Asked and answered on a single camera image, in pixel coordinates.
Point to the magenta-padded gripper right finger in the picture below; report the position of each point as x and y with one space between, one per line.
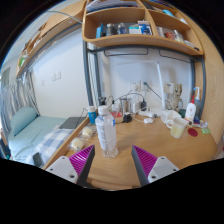
161 166

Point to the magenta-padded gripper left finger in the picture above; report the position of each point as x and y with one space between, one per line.
63 168

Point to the clear plastic water bottle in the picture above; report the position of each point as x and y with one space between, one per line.
106 133

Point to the black phone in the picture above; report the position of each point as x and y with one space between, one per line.
37 160

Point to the wrapped pale bun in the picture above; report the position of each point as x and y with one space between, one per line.
88 132
77 144

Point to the blue checked blanket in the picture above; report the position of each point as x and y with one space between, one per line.
55 141

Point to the pale yellow mug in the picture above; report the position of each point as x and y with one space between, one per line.
177 128

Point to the dark grey laptop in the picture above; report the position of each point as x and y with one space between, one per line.
71 123

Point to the white earbuds case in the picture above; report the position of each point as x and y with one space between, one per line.
148 120

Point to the white jar with blue label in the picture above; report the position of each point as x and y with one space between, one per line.
92 116

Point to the black charger cube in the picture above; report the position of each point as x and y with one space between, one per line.
127 117

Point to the white bottle with red nozzle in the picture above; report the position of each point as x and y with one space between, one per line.
190 111

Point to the light green pillow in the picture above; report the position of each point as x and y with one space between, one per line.
23 120

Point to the white charger block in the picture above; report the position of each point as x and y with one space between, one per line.
136 107

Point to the metal cup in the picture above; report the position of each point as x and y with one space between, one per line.
125 106

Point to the white desk lamp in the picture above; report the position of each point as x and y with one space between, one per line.
160 83

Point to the grey striped curtain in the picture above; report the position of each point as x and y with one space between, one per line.
18 91

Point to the wooden shelf unit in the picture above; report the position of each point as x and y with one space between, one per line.
133 40

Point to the grey metal frame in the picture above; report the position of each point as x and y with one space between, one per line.
87 76

